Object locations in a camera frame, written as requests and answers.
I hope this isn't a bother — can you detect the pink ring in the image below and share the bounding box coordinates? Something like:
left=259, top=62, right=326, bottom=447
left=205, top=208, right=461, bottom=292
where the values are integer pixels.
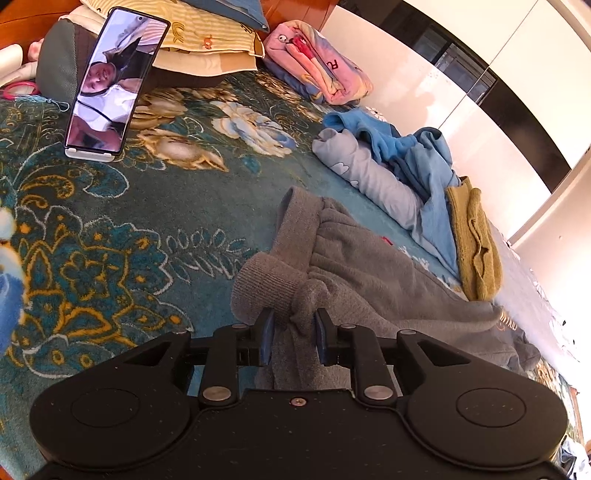
left=4, top=80, right=40, bottom=100

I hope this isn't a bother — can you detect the mustard knit sweater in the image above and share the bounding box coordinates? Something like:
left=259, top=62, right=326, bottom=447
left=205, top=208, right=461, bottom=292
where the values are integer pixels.
left=444, top=176, right=504, bottom=302

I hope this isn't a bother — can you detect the blue tassel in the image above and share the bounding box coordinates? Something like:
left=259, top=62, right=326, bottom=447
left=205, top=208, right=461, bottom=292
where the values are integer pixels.
left=14, top=94, right=70, bottom=112

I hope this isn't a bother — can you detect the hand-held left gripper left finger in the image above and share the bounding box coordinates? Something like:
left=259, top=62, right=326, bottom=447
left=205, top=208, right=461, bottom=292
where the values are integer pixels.
left=127, top=307, right=277, bottom=408

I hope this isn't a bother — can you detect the teal floral blanket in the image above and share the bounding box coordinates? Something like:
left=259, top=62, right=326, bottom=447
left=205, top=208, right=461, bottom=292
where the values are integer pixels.
left=0, top=69, right=462, bottom=480

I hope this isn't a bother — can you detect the smartphone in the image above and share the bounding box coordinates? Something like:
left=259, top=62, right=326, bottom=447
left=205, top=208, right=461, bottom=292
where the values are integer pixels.
left=64, top=6, right=171, bottom=157

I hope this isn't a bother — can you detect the pink folded blanket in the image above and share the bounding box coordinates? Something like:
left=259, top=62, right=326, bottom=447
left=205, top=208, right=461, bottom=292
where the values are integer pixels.
left=263, top=20, right=375, bottom=105

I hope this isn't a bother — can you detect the white phone stand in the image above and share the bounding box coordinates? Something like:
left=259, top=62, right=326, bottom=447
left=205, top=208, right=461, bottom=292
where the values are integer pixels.
left=65, top=145, right=114, bottom=163

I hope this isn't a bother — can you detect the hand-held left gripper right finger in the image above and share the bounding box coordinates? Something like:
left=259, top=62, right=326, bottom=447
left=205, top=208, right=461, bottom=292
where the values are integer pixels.
left=314, top=307, right=458, bottom=409

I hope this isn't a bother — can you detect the blue pillow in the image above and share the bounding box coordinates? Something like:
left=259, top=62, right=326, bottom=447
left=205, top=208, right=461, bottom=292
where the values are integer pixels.
left=182, top=0, right=271, bottom=34

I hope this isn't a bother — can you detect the yellow striped pillow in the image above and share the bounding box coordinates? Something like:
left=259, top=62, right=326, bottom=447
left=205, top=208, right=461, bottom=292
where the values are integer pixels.
left=60, top=0, right=266, bottom=77

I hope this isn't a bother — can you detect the grey-green cushion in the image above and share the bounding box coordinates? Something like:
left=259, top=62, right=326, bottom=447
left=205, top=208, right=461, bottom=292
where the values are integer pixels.
left=37, top=20, right=100, bottom=106

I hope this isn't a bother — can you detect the grey knit sweater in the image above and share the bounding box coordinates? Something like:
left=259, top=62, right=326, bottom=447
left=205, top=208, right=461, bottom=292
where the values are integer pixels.
left=231, top=186, right=542, bottom=392

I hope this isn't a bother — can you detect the pale blue garment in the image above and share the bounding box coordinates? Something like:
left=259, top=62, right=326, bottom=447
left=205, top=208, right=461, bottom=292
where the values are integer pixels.
left=312, top=128, right=426, bottom=232

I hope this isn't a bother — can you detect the white and black wardrobe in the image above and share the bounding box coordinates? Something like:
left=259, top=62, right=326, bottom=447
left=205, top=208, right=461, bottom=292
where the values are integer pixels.
left=318, top=0, right=591, bottom=306

